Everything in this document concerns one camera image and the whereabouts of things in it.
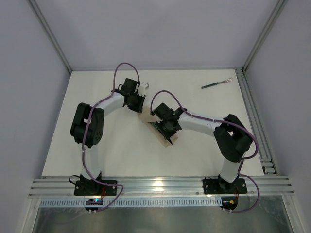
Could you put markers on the left aluminium frame post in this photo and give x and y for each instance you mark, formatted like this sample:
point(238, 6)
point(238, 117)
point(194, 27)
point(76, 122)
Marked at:
point(49, 33)

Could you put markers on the aluminium frame post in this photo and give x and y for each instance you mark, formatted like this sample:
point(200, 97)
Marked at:
point(49, 33)
point(270, 22)

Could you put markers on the aluminium front rail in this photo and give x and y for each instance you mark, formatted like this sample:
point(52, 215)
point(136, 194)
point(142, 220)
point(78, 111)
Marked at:
point(52, 187)

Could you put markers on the right aluminium frame post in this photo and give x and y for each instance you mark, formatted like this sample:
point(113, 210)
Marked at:
point(270, 22)

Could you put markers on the green handled fork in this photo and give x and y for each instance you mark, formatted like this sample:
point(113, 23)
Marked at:
point(217, 83)

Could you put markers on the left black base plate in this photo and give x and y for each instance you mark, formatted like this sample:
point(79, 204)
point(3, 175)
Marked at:
point(91, 188)

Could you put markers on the slotted grey cable duct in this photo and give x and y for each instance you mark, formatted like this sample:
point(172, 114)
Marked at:
point(133, 202)

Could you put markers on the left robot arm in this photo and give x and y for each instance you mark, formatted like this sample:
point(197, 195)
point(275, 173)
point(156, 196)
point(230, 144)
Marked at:
point(87, 127)

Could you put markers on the aluminium right side rail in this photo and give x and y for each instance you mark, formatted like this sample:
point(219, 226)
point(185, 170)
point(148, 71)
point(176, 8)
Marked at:
point(265, 154)

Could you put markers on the beige cloth napkin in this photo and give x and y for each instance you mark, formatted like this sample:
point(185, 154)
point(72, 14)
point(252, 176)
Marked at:
point(150, 120)

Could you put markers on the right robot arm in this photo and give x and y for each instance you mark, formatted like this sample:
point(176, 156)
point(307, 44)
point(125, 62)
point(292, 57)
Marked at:
point(231, 137)

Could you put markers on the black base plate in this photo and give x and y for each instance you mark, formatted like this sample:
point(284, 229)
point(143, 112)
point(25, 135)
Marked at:
point(215, 186)
point(91, 188)

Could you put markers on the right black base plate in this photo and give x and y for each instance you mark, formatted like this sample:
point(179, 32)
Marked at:
point(215, 186)

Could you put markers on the right controller board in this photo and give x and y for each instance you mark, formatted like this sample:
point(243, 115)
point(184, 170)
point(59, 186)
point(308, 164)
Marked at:
point(228, 203)

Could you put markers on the aluminium rail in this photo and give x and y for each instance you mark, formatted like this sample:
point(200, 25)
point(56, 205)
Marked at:
point(265, 154)
point(52, 187)

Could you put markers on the controller board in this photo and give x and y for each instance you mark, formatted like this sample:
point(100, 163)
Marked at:
point(93, 204)
point(228, 203)

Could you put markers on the green handled knife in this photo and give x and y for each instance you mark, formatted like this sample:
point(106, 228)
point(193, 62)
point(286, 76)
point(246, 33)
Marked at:
point(163, 140)

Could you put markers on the left controller board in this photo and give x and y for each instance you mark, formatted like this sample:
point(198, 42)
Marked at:
point(93, 204)

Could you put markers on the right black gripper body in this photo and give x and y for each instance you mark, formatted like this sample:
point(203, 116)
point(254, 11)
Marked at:
point(164, 131)

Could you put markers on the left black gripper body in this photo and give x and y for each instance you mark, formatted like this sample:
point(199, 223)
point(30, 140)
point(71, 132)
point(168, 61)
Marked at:
point(136, 104)

